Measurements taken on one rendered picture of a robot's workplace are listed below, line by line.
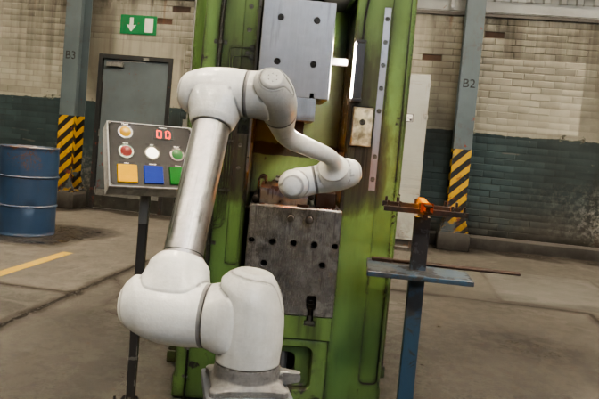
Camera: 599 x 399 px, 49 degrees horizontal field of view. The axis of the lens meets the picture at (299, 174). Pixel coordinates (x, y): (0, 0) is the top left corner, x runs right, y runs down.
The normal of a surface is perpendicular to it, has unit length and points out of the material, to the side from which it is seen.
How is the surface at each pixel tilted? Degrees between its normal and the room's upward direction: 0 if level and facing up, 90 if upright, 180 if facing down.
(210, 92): 68
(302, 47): 90
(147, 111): 90
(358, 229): 90
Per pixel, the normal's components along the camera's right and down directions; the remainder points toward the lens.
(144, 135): 0.44, -0.42
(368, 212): 0.03, 0.06
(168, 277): -0.06, -0.48
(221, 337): -0.22, 0.09
